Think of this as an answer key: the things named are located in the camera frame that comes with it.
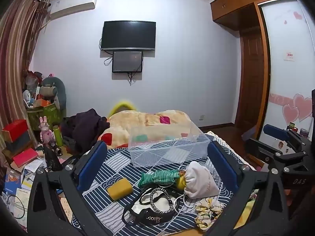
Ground green storage bag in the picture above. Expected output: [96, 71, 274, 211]
[27, 103, 63, 131]

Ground black wall television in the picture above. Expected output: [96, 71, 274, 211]
[102, 21, 156, 51]

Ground pile of papers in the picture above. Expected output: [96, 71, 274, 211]
[0, 157, 50, 228]

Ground striped brown curtain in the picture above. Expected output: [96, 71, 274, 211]
[0, 0, 51, 153]

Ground white air conditioner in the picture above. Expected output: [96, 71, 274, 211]
[49, 0, 99, 19]

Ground white heart-print wardrobe door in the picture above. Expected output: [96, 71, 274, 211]
[256, 0, 315, 140]

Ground white drawstring pouch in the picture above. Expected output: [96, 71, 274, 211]
[183, 161, 220, 199]

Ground black monitor cable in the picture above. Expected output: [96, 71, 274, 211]
[126, 72, 138, 85]

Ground red box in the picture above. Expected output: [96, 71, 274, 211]
[2, 119, 29, 138]

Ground red book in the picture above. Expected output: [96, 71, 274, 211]
[12, 148, 39, 167]

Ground white cable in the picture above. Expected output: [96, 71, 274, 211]
[172, 194, 198, 214]

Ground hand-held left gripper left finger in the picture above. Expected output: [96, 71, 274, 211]
[28, 141, 116, 236]

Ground yellow sponge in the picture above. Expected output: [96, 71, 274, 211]
[107, 179, 133, 201]

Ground clear plastic storage box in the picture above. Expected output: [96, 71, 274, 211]
[127, 125, 211, 168]

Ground beige patchwork blanket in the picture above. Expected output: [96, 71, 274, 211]
[100, 109, 197, 149]

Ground wooden overhead cabinets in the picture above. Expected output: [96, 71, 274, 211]
[210, 0, 296, 31]

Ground cream cloth with black trim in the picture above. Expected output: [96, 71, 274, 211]
[131, 194, 171, 215]

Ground green bottle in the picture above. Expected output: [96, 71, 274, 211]
[53, 125, 64, 148]

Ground dark clothes pile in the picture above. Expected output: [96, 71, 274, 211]
[60, 108, 110, 153]

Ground black flashlight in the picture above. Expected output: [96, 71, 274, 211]
[48, 140, 63, 157]

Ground black silver braided loop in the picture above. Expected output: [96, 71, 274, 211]
[150, 187, 175, 213]

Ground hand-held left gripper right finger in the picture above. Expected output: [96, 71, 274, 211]
[207, 141, 289, 236]

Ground yellow ball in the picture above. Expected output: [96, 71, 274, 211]
[175, 176, 187, 190]

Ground navy patterned bed sheet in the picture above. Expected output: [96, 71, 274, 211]
[71, 133, 249, 236]

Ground pink bunny figure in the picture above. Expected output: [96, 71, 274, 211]
[39, 116, 55, 146]

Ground floral scrunchie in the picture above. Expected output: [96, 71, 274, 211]
[194, 198, 225, 228]

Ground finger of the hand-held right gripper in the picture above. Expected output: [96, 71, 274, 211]
[246, 138, 283, 163]
[263, 124, 291, 142]

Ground small black wall monitor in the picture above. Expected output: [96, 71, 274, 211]
[112, 51, 144, 73]

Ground brown wooden door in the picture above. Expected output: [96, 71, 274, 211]
[234, 31, 266, 128]

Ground black panel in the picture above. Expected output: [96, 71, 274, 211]
[311, 88, 315, 138]

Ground black chain handbag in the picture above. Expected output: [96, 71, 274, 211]
[122, 187, 184, 227]

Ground blue book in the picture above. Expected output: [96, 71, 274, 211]
[4, 173, 21, 193]

